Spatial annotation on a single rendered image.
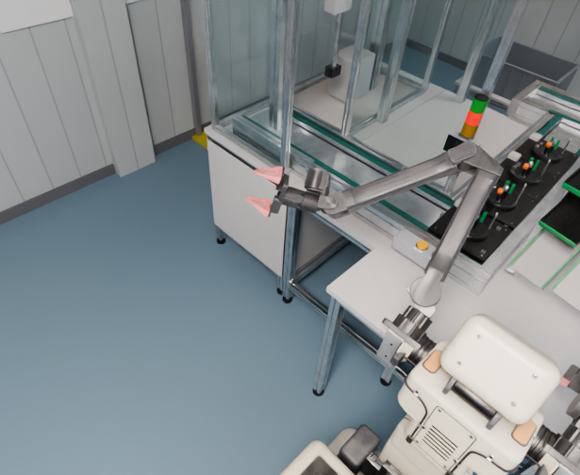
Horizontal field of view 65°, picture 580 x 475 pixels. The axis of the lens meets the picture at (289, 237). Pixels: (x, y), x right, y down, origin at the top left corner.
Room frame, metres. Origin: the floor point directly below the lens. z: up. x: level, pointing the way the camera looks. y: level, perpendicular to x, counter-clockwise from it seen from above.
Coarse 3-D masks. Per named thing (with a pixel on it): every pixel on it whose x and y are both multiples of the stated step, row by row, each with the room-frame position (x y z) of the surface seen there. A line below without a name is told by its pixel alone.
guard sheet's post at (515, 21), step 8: (520, 0) 1.54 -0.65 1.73; (528, 0) 1.54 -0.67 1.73; (520, 8) 1.53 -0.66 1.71; (512, 16) 1.54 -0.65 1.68; (520, 16) 1.52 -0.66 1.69; (512, 24) 1.54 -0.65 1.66; (520, 24) 1.54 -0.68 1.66; (512, 32) 1.52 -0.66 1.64; (504, 40) 1.54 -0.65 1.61; (512, 40) 1.54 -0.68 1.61; (504, 48) 1.53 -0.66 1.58; (496, 56) 1.54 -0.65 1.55; (504, 56) 1.52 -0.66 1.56; (496, 64) 1.54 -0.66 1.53; (504, 64) 1.54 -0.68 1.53; (496, 72) 1.53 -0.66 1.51; (488, 80) 1.54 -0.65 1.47; (496, 80) 1.54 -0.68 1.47; (488, 88) 1.53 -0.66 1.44; (488, 96) 1.52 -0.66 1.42; (480, 120) 1.54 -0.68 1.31; (448, 176) 1.54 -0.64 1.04; (456, 176) 1.54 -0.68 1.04; (448, 184) 1.54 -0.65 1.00; (448, 192) 1.52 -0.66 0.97
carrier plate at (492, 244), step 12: (444, 216) 1.37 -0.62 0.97; (480, 216) 1.38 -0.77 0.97; (432, 228) 1.29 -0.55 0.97; (444, 228) 1.29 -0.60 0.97; (492, 228) 1.32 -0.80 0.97; (504, 228) 1.32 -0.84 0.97; (468, 240) 1.24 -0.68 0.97; (492, 240) 1.25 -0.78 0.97; (468, 252) 1.18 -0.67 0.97; (492, 252) 1.19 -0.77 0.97
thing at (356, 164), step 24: (360, 144) 1.84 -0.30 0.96; (336, 168) 1.70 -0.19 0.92; (360, 168) 1.71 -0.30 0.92; (384, 168) 1.69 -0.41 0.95; (408, 192) 1.56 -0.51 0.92; (432, 192) 1.54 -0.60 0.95; (408, 216) 1.37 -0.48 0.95; (432, 216) 1.42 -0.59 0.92; (504, 240) 1.30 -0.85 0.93; (480, 264) 1.14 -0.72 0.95
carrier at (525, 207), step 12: (492, 192) 1.52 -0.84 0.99; (504, 192) 1.48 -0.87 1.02; (516, 192) 1.56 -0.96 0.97; (492, 204) 1.45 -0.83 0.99; (504, 204) 1.45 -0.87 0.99; (516, 204) 1.46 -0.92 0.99; (528, 204) 1.49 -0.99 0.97; (492, 216) 1.39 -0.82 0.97; (504, 216) 1.40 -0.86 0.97; (516, 216) 1.40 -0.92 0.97
